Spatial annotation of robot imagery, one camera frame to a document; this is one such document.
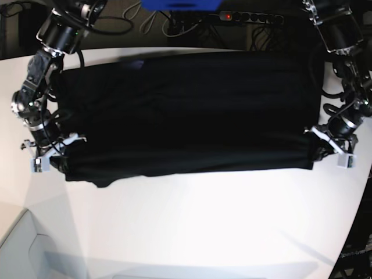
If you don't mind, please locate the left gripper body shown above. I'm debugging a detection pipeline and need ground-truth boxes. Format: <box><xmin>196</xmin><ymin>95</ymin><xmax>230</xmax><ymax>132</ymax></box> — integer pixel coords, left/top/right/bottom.
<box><xmin>303</xmin><ymin>116</ymin><xmax>358</xmax><ymax>159</ymax></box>

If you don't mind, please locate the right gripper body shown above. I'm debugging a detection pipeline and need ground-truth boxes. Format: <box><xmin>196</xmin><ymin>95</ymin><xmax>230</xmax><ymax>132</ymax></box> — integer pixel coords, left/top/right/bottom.
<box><xmin>20</xmin><ymin>124</ymin><xmax>87</xmax><ymax>159</ymax></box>

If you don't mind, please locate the black graphic t-shirt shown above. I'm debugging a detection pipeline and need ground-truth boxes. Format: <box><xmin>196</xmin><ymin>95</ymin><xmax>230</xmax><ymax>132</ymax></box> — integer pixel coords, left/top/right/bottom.
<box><xmin>53</xmin><ymin>52</ymin><xmax>321</xmax><ymax>188</ymax></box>

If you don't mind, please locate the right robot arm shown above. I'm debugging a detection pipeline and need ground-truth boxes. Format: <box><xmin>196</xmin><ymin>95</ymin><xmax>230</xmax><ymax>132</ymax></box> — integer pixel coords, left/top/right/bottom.
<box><xmin>11</xmin><ymin>1</ymin><xmax>107</xmax><ymax>156</ymax></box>

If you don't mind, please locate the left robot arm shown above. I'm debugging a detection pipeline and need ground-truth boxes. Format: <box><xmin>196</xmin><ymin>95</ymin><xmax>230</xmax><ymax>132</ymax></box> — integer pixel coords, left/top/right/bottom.
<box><xmin>303</xmin><ymin>1</ymin><xmax>371</xmax><ymax>159</ymax></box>

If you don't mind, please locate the black power strip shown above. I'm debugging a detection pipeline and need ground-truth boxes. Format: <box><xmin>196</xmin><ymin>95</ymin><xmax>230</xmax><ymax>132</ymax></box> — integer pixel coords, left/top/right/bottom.
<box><xmin>219</xmin><ymin>11</ymin><xmax>284</xmax><ymax>24</ymax></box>

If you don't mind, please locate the blue box overhead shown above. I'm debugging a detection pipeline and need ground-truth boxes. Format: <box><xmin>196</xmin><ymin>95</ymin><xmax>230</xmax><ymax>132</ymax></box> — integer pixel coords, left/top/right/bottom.
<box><xmin>141</xmin><ymin>0</ymin><xmax>221</xmax><ymax>11</ymax></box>

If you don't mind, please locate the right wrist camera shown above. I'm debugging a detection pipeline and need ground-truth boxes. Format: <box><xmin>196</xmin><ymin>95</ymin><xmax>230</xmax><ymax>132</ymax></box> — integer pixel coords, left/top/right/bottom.
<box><xmin>30</xmin><ymin>157</ymin><xmax>51</xmax><ymax>173</ymax></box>

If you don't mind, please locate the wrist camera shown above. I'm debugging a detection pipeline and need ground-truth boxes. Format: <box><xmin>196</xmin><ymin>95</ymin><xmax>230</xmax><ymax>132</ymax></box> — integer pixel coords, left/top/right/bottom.
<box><xmin>337</xmin><ymin>153</ymin><xmax>356</xmax><ymax>169</ymax></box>
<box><xmin>30</xmin><ymin>157</ymin><xmax>51</xmax><ymax>173</ymax></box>

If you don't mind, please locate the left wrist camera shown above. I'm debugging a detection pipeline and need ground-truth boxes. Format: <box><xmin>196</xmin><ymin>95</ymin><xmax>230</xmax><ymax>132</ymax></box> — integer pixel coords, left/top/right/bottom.
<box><xmin>337</xmin><ymin>153</ymin><xmax>356</xmax><ymax>169</ymax></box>

